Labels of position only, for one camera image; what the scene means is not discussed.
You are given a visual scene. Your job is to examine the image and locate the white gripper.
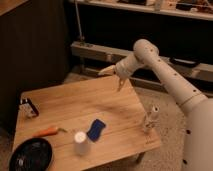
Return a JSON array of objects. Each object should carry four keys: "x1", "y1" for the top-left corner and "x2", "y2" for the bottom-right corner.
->
[{"x1": 99, "y1": 58, "x2": 138, "y2": 92}]

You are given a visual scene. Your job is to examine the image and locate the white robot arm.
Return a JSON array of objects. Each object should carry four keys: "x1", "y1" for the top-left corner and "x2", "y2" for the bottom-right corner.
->
[{"x1": 99, "y1": 39, "x2": 213, "y2": 171}]

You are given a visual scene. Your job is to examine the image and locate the blue eraser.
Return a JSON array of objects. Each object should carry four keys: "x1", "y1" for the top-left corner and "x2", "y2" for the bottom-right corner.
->
[{"x1": 87, "y1": 119, "x2": 106, "y2": 142}]

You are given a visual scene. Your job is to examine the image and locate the metal vertical pole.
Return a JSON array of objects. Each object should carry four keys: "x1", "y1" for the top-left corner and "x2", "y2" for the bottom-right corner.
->
[{"x1": 74, "y1": 0, "x2": 85, "y2": 44}]

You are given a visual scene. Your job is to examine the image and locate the orange carrot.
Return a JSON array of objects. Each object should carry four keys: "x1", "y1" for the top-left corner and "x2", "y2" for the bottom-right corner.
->
[{"x1": 33, "y1": 126, "x2": 66, "y2": 137}]

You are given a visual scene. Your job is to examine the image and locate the black white small box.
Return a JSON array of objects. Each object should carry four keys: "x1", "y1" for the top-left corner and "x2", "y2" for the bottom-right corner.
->
[{"x1": 19, "y1": 98, "x2": 39, "y2": 118}]

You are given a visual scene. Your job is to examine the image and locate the cluttered upper shelf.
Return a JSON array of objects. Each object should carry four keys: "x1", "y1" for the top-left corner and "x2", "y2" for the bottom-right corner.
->
[{"x1": 68, "y1": 0, "x2": 213, "y2": 21}]

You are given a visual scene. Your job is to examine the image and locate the black round plate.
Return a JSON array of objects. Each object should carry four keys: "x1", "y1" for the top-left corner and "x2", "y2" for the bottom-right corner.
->
[{"x1": 9, "y1": 138, "x2": 53, "y2": 171}]

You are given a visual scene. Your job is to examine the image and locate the black case handle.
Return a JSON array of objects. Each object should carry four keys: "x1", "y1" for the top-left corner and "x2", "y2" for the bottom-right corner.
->
[{"x1": 169, "y1": 57, "x2": 200, "y2": 68}]

